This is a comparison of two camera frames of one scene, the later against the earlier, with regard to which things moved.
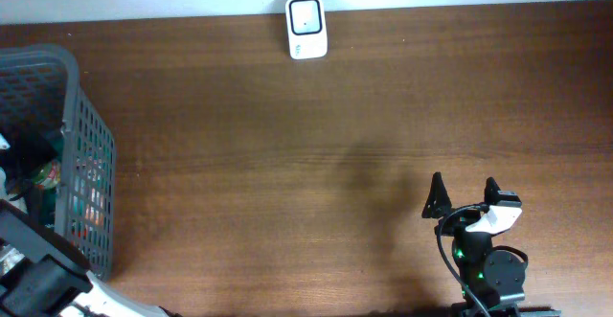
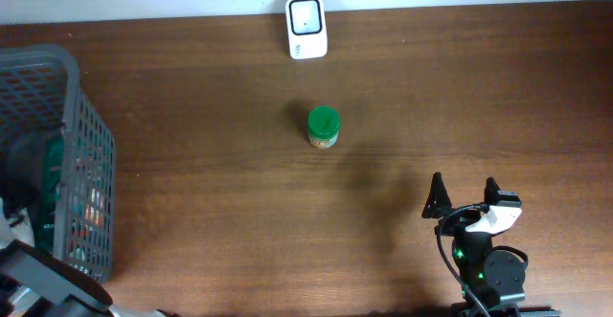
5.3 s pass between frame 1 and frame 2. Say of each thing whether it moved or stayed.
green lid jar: moved
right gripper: stayed
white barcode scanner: stayed
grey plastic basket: stayed
